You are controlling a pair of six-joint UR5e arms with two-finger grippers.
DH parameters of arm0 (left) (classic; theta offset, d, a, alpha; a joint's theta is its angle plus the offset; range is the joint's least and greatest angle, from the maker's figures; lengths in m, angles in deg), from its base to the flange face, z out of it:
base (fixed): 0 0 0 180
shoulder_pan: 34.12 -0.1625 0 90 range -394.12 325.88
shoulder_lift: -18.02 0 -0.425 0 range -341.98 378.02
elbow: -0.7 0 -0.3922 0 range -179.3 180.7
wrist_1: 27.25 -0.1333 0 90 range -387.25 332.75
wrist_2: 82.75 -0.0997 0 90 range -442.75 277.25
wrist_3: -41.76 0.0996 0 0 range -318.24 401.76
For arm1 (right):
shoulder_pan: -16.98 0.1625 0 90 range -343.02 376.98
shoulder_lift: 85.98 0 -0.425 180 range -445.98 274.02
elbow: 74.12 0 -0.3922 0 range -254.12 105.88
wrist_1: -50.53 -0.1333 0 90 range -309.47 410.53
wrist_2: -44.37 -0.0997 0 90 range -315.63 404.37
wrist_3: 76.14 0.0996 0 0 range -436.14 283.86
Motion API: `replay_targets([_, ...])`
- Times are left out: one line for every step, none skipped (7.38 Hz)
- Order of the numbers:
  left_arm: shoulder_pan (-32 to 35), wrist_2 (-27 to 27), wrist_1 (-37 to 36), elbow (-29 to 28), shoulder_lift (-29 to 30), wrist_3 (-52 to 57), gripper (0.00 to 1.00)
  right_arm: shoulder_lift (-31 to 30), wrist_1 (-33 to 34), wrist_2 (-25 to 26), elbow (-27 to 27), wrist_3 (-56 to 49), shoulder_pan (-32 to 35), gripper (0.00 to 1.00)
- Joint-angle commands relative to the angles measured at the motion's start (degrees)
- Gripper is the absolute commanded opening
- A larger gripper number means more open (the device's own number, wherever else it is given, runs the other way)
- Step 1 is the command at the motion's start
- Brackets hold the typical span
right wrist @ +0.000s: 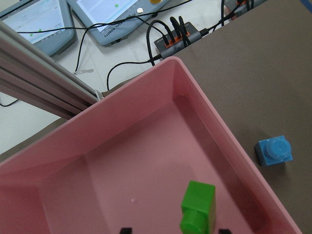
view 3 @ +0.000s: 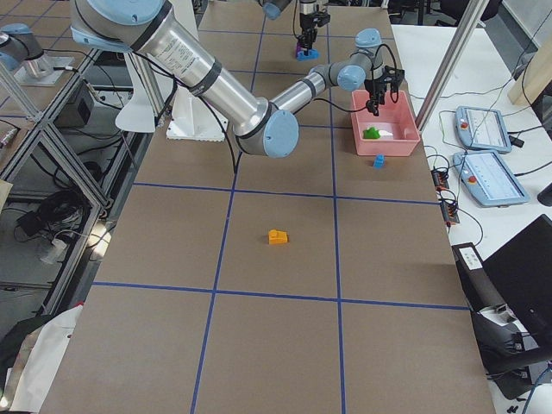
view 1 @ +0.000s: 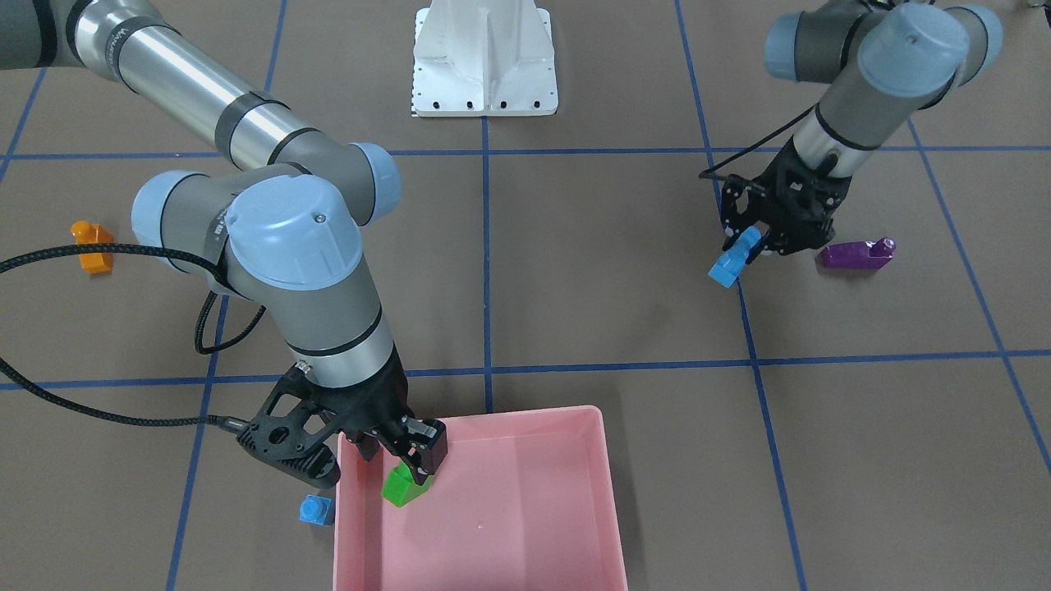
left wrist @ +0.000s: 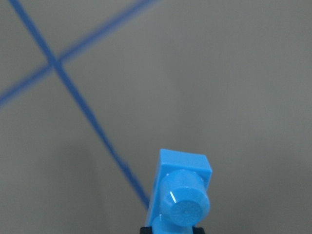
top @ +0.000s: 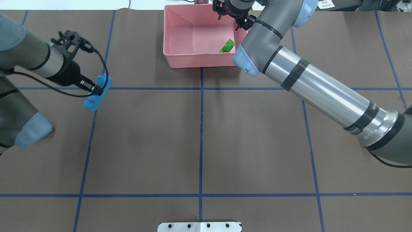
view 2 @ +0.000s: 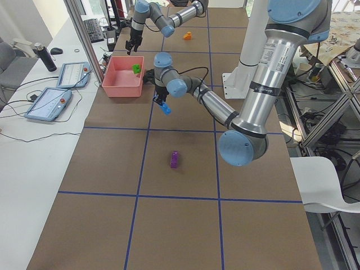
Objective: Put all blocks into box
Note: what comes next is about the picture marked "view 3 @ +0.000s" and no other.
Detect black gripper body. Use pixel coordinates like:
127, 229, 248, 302
299, 13, 317, 39
366, 77, 387, 102

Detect long blue duplo block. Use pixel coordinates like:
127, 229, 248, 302
298, 49, 319, 61

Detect green duplo block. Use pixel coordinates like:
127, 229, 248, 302
362, 126, 381, 140

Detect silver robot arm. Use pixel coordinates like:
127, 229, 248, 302
258, 0, 329, 60
70, 1, 391, 158

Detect pink plastic box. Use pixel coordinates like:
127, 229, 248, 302
350, 90, 421, 157

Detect small blue duplo block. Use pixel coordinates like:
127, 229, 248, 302
373, 154, 386, 169

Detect far teach pendant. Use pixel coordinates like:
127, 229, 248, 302
455, 106, 511, 154

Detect teach pendant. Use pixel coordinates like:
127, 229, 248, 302
455, 106, 511, 154
453, 150, 530, 207

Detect near teach pendant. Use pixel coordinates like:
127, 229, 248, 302
453, 150, 530, 207

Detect orange duplo block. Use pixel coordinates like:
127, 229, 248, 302
267, 229, 289, 245

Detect black laptop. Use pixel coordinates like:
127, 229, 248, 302
484, 214, 551, 345

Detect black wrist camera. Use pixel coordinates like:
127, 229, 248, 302
314, 10, 330, 28
383, 66, 405, 93

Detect aluminium frame post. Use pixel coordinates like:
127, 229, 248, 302
416, 0, 488, 132

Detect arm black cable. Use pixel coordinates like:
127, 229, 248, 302
129, 42, 400, 173

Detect white camera stand column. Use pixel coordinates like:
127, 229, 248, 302
115, 0, 233, 142

